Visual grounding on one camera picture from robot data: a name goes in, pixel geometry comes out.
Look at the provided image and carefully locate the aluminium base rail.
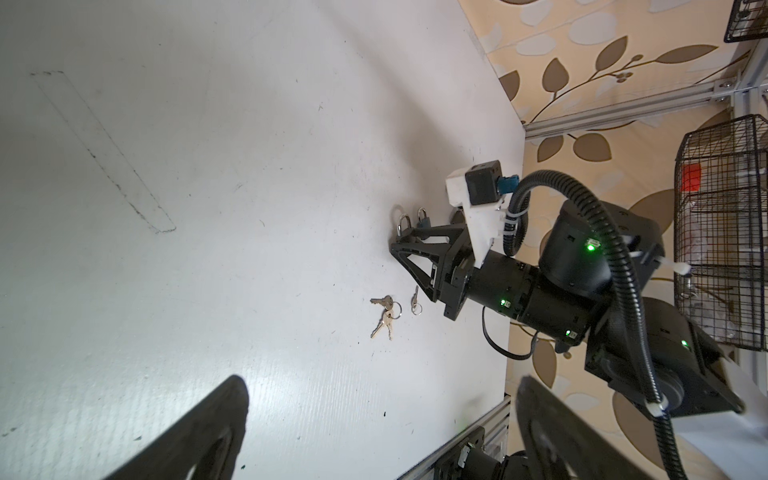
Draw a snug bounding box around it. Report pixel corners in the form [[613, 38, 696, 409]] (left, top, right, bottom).
[[400, 394, 511, 479]]

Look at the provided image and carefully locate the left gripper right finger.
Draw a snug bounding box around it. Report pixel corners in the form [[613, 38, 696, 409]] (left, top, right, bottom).
[[515, 376, 649, 480]]

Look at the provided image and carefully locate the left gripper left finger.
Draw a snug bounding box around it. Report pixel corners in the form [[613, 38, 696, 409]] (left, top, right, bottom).
[[108, 375, 249, 479]]

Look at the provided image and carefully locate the black padlock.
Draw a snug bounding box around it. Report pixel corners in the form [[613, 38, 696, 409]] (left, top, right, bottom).
[[396, 214, 412, 237]]

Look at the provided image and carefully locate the silver key bunch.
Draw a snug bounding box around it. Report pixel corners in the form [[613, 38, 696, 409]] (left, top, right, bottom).
[[370, 295, 402, 340]]

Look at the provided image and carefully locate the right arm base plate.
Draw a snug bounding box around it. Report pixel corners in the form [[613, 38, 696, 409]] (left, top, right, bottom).
[[431, 425, 529, 480]]

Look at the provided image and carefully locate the small key with ring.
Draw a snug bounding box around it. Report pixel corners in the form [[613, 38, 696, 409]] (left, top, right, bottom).
[[410, 285, 423, 316]]

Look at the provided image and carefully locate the right wall wire basket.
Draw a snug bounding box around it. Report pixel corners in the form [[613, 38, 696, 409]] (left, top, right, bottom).
[[674, 114, 767, 351]]

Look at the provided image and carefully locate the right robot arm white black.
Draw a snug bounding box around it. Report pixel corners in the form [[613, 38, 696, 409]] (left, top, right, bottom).
[[389, 162, 767, 479]]

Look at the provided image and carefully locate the red capped item in basket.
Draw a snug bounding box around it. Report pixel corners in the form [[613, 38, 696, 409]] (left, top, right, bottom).
[[680, 163, 702, 193]]

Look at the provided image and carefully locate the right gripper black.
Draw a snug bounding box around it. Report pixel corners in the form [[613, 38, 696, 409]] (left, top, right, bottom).
[[389, 223, 476, 320]]

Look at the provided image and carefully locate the wall wire basket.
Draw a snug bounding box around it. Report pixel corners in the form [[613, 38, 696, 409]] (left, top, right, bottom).
[[724, 0, 768, 43], [674, 114, 767, 351]]

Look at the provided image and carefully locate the back wall wire basket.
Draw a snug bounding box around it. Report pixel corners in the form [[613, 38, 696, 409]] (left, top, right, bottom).
[[724, 0, 768, 43]]

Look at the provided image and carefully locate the aluminium frame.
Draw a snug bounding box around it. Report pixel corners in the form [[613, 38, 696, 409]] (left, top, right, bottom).
[[525, 38, 767, 140]]

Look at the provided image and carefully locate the blue padlock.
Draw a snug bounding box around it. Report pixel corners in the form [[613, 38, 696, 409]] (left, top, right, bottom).
[[416, 208, 431, 229]]

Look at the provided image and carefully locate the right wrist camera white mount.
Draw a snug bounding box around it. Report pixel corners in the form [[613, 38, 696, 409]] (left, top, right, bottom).
[[445, 160, 520, 268]]

